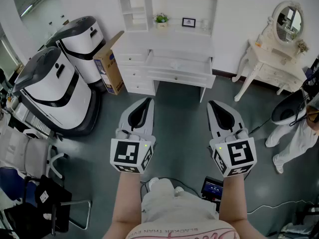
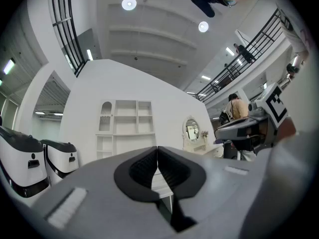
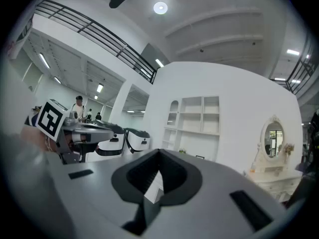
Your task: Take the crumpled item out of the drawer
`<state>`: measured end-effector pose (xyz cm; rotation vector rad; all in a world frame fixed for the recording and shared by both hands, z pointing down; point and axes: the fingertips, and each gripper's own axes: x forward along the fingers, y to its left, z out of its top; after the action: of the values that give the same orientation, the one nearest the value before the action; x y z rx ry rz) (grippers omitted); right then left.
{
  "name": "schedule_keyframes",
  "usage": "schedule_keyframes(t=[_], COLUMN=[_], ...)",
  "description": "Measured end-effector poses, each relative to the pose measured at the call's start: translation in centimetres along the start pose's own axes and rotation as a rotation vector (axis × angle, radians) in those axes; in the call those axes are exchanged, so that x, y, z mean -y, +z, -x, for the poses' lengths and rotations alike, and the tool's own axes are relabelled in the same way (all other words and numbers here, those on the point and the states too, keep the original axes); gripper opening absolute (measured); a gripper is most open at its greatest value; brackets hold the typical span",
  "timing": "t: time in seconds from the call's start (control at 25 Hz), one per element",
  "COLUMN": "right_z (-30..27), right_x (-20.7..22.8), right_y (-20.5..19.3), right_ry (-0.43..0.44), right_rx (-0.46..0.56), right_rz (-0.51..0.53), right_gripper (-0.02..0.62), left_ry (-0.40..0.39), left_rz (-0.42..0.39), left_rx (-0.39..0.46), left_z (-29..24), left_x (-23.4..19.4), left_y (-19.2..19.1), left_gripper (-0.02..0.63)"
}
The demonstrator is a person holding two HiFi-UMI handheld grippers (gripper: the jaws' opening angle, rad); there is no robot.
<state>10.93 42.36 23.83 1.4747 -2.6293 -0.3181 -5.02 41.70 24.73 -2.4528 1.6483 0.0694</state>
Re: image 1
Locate white black robot head shell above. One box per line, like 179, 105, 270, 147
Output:
271, 90, 310, 126

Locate brown cardboard box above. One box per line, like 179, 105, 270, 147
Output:
93, 30, 125, 96

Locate dried flower bunch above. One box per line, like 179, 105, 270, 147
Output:
296, 39, 310, 56

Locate metal frame chair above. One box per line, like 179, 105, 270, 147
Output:
51, 199, 93, 235

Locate black bag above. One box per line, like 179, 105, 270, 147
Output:
3, 174, 73, 236

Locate blue padded chair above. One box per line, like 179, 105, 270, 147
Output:
0, 167, 38, 201

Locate white and black robot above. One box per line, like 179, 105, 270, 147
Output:
11, 46, 102, 137
46, 15, 108, 92

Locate person's left forearm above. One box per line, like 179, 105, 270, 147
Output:
103, 172, 148, 239

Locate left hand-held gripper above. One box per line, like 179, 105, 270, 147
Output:
110, 97, 157, 174

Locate cream vanity table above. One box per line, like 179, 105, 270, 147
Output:
231, 37, 309, 102

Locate white desk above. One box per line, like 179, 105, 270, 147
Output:
111, 30, 216, 104

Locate green potted plant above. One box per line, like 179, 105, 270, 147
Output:
153, 12, 170, 30

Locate small white desk drawer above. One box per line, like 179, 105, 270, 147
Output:
119, 65, 148, 81
123, 80, 157, 96
116, 51, 150, 66

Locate black picture frame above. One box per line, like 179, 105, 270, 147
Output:
181, 17, 196, 28

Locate white floor cable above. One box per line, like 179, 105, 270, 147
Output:
246, 199, 315, 215

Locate white slatted appliance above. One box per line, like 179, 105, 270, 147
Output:
13, 103, 54, 140

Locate grey office chair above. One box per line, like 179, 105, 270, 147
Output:
0, 125, 69, 181

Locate person's beige trousers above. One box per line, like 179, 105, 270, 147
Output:
141, 178, 220, 225

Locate person's right forearm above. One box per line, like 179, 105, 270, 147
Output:
218, 174, 269, 239

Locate wide white desk drawer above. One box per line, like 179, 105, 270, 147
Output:
144, 49, 216, 89

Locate person's left white shoe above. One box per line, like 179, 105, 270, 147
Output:
149, 177, 160, 191

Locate black floor cable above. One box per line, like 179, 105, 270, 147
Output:
139, 178, 202, 199

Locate black screen device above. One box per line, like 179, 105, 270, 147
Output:
200, 175, 224, 202

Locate black equipment stand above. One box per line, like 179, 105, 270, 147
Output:
302, 58, 319, 102

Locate person's white pink print shirt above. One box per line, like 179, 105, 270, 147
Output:
126, 219, 240, 239

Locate white hutch shelf unit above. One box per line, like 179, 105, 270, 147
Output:
114, 0, 220, 37

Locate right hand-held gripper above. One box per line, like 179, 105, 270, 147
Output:
207, 100, 258, 178

